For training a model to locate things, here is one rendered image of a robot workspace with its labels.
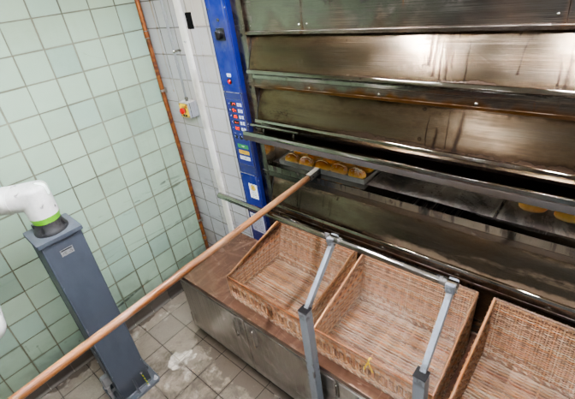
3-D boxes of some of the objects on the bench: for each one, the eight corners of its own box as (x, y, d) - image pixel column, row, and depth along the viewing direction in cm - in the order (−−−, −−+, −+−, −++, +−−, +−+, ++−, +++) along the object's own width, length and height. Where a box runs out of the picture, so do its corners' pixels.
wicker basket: (286, 250, 246) (280, 214, 233) (362, 285, 210) (360, 245, 197) (229, 296, 216) (219, 259, 203) (306, 347, 180) (300, 305, 167)
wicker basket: (365, 287, 209) (364, 247, 196) (474, 335, 175) (482, 290, 161) (312, 351, 178) (306, 308, 165) (432, 424, 144) (437, 378, 131)
